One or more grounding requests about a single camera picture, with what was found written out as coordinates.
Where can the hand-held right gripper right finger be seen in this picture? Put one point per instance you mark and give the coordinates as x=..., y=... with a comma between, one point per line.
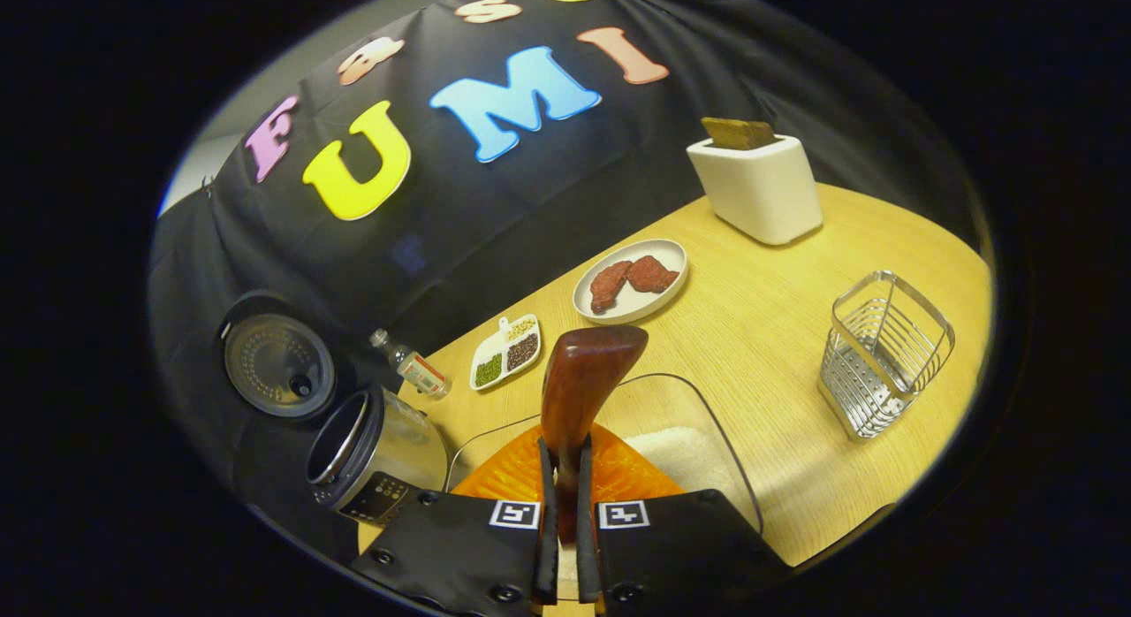
x=586, y=546

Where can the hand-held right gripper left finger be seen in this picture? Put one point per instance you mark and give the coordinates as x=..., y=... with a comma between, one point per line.
x=547, y=529

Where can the white rice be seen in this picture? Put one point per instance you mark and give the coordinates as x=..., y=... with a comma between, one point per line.
x=689, y=458

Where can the brown wooden spoon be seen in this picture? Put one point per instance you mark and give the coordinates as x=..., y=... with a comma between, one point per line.
x=583, y=378

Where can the dark grey rice cooker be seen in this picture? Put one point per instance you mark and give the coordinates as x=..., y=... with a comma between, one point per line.
x=389, y=440

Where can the clear glass container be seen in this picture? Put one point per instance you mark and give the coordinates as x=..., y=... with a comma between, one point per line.
x=676, y=396

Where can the white divided grain dish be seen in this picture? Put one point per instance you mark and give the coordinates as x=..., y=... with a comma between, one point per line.
x=521, y=352

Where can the small clear glass bottle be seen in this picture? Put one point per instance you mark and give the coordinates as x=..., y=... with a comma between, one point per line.
x=420, y=374

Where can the white round plate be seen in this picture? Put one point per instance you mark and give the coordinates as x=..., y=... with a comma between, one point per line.
x=632, y=309

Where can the red meat piece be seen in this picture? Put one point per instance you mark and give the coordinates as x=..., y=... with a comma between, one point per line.
x=608, y=285
x=652, y=274

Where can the white toaster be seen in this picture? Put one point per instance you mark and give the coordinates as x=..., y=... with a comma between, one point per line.
x=760, y=193

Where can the brown toast slice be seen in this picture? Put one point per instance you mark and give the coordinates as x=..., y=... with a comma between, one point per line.
x=738, y=133

